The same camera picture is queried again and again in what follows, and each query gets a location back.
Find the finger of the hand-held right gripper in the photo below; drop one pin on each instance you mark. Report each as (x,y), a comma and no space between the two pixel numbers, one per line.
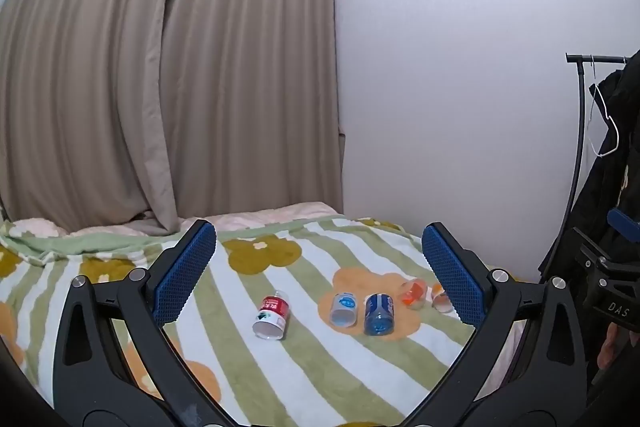
(624,222)

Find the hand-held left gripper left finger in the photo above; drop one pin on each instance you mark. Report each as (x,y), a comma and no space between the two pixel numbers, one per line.
(182,279)

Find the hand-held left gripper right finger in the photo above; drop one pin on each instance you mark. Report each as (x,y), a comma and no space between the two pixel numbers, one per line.
(454,281)

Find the orange and white plastic cup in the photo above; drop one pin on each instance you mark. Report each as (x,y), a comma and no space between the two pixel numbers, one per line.
(442,300)

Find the orange label plastic cup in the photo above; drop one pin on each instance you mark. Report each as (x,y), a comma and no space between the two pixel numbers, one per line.
(414,294)

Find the dark blue plastic cup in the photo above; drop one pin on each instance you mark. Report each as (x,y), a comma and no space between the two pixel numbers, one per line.
(378,314)

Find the red label plastic cup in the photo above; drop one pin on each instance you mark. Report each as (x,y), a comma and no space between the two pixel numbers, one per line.
(272,316)

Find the light blue label plastic cup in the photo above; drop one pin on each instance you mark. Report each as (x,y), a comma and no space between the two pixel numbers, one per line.
(344,309)

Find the person's right hand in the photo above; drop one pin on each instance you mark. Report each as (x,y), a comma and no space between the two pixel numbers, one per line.
(609,347)

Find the black coat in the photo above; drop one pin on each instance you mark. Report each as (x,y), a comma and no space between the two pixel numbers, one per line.
(612,177)

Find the black clothes rack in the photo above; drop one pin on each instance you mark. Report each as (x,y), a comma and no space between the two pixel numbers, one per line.
(580,117)

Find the pink bed sheet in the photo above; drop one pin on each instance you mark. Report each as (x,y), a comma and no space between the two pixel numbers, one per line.
(300,211)

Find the striped flower print blanket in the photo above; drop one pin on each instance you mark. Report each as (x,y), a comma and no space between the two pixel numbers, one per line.
(300,372)

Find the beige curtain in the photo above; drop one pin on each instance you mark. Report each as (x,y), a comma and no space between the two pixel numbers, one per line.
(260,82)
(75,82)

